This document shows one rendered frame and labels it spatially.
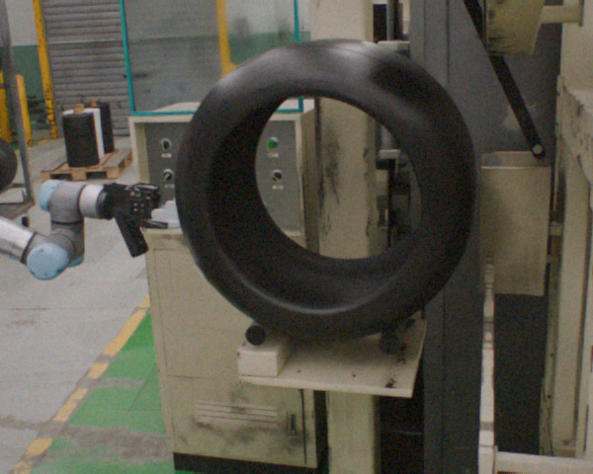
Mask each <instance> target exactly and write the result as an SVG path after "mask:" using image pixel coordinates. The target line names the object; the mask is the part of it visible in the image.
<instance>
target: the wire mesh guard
mask: <svg viewBox="0 0 593 474"><path fill-rule="evenodd" d="M493 460H494V386H493V254H485V278H484V310H483V343H482V375H481V408H480V440H479V441H478V474H493Z"/></svg>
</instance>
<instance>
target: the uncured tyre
mask: <svg viewBox="0 0 593 474"><path fill-rule="evenodd" d="M301 96H311V97H322V98H328V99H333V100H336V101H340V102H344V103H346V104H349V105H351V106H354V107H356V108H358V109H360V111H362V112H363V113H365V114H367V115H368V116H370V117H371V118H373V119H375V120H377V121H378V122H379V123H380V124H381V125H383V126H384V127H385V128H386V129H387V130H388V131H389V132H390V133H391V135H392V136H393V137H394V138H395V139H396V142H397V143H398V144H399V146H400V147H401V148H403V150H404V152H405V153H406V155H407V157H408V159H409V161H410V163H411V165H412V167H413V170H414V172H415V176H416V179H417V183H418V187H419V192H420V199H421V220H420V221H419V223H418V224H417V226H416V227H415V228H414V229H413V230H412V231H411V232H410V233H409V235H408V236H407V237H406V238H405V239H404V240H403V241H401V242H400V243H398V244H396V245H395V246H393V247H391V248H390V249H388V250H386V251H383V252H381V253H378V254H376V255H372V256H368V257H364V258H356V259H342V258H333V257H328V256H324V255H321V254H318V253H315V252H313V251H309V250H307V249H305V248H303V246H301V245H299V244H298V243H296V242H295V241H294V240H292V239H291V238H290V237H289V236H288V234H286V233H284V232H283V231H282V230H281V229H280V227H279V226H278V225H277V224H276V223H275V221H274V220H273V219H272V217H271V216H270V214H269V212H268V211H267V209H266V207H265V204H264V202H263V200H262V197H261V194H260V191H259V187H258V182H257V173H256V159H257V151H258V147H259V142H260V138H261V136H262V133H263V131H264V128H265V126H266V125H267V123H268V121H269V119H270V118H271V116H272V115H273V114H274V112H275V111H276V109H277V108H278V107H279V106H280V105H281V104H283V103H284V102H285V101H286V100H287V99H289V98H291V97H301ZM476 190H477V166H476V158H475V152H474V147H473V143H472V140H471V136H469V132H468V130H467V127H466V123H465V121H464V119H463V117H462V115H461V113H460V111H459V109H458V108H457V106H456V104H455V103H454V100H453V99H452V98H451V96H450V95H449V94H448V92H447V91H446V90H445V89H444V87H443V86H441V85H440V84H439V83H438V82H437V81H436V80H435V79H434V78H433V77H432V76H431V75H430V74H429V73H428V72H426V71H425V70H424V69H423V68H421V67H420V65H419V64H417V63H416V62H415V61H413V60H411V59H409V58H407V57H406V56H404V55H402V54H400V53H398V52H396V51H394V50H392V49H389V48H387V47H384V46H381V45H378V44H374V43H371V42H367V41H362V40H356V39H318V40H310V41H304V42H298V43H292V44H287V45H283V46H278V47H275V48H272V49H269V50H266V51H264V52H261V53H259V54H257V55H255V56H253V57H251V58H248V59H246V60H245V61H243V62H241V63H240V64H238V65H237V66H235V67H234V68H233V69H231V71H230V72H229V73H227V74H226V75H225V76H224V77H223V78H222V79H221V80H220V81H218V82H217V83H216V84H215V85H214V86H213V87H212V88H211V89H210V90H209V92H208V93H207V94H206V95H205V97H204V98H203V100H202V101H201V103H200V105H199V107H198V108H197V110H196V112H195V114H194V115H193V117H192V119H191V121H189V123H188V125H187V127H186V130H185V132H184V135H183V137H182V141H181V145H180V148H179V152H178V157H177V162H176V169H175V201H176V209H177V214H178V219H179V223H180V227H181V230H182V233H183V237H184V240H185V242H186V244H187V247H188V249H189V251H190V253H191V255H192V257H193V259H194V261H195V262H197V264H198V266H199V268H200V269H201V271H202V272H203V273H204V275H205V276H206V278H207V279H208V281H209V282H210V283H211V285H212V286H213V287H214V288H215V289H216V290H217V291H218V293H219V295H220V296H222V297H223V298H224V299H226V300H227V301H228V302H229V303H230V304H231V305H233V306H234V307H235V308H236V309H238V310H239V311H240V312H242V313H243V314H245V315H246V316H248V317H250V318H251V319H253V320H256V321H257V322H259V323H261V325H263V326H265V327H267V328H270V329H272V330H274V331H277V332H280V333H283V334H287V335H290V336H294V337H298V338H303V339H309V340H317V341H344V340H353V339H358V338H363V337H366V336H371V335H374V334H377V333H380V332H383V331H385V330H387V329H390V328H392V327H394V326H396V324H398V323H399V322H402V321H404V320H406V319H407V318H409V317H410V316H412V315H413V314H415V313H416V312H418V311H419V310H420V309H422V308H423V307H424V306H425V305H427V304H428V303H429V302H430V301H431V300H433V299H434V298H435V297H436V296H437V294H438V293H439V292H440V291H441V290H442V289H443V287H444V286H445V285H446V284H447V282H448V281H449V280H450V278H451V277H452V275H453V274H454V272H455V270H456V269H457V267H458V265H459V262H460V260H461V258H462V256H463V255H464V254H465V252H466V247H467V245H468V242H469V238H470V235H471V230H472V226H473V220H474V212H475V201H476Z"/></svg>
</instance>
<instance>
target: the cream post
mask: <svg viewBox="0 0 593 474"><path fill-rule="evenodd" d="M309 21H310V40H325V39H349V40H362V41H367V42H371V43H373V0H309ZM314 114H315V143H316V168H317V192H318V217H319V242H320V254H321V255H324V256H328V257H333V258H342V259H356V258H364V257H368V256H372V255H376V254H377V253H378V226H377V168H376V120H375V119H374V118H371V117H370V116H368V115H367V114H365V113H363V112H362V111H360V109H358V108H356V107H354V106H351V105H349V104H346V103H344V102H340V101H336V100H333V99H328V98H322V97H314ZM380 401H381V397H380V395H369V394H357V393H345V392H332V391H326V413H327V427H328V431H329V434H328V447H329V451H328V462H329V474H381V414H380Z"/></svg>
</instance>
